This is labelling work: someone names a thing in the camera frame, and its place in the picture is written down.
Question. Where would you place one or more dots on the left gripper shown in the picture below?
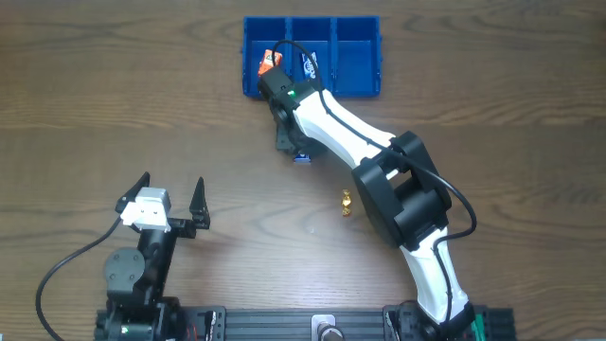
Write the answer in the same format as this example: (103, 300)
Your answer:
(182, 228)

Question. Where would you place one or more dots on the blue candy pack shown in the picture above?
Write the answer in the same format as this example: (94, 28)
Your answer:
(302, 159)
(310, 64)

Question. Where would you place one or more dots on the orange candy box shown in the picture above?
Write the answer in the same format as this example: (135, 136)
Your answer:
(271, 60)

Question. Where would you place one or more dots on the gold candy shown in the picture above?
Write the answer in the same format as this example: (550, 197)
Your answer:
(347, 202)

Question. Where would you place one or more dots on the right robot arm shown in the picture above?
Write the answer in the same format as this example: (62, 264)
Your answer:
(331, 123)

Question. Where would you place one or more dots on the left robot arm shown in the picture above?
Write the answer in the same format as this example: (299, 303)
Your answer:
(124, 274)

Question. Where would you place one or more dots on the blue tray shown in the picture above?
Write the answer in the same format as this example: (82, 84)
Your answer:
(355, 66)

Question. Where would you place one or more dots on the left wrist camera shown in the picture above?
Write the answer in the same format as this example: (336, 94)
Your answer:
(146, 209)

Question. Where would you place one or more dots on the mounting rail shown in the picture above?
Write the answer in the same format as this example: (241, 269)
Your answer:
(274, 324)

